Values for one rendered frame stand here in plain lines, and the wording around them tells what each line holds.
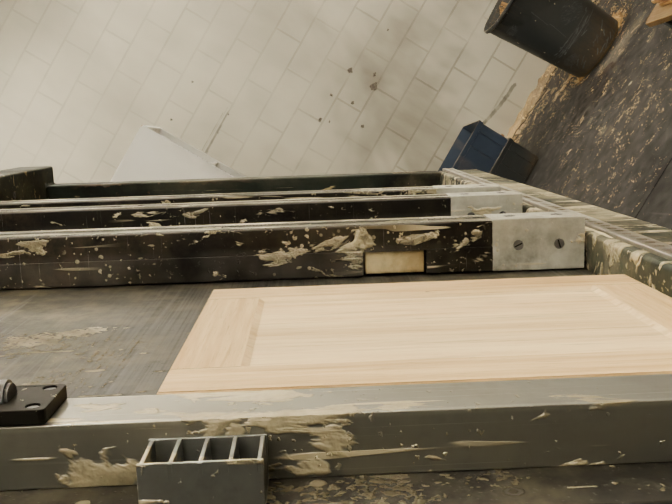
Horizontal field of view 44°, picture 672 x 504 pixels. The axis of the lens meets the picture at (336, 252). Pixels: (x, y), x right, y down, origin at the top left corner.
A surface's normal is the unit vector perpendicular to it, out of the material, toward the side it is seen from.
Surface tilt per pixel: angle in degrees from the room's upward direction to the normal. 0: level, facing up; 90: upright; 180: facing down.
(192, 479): 89
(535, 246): 90
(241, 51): 90
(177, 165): 90
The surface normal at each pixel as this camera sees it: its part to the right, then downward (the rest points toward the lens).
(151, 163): 0.05, 0.12
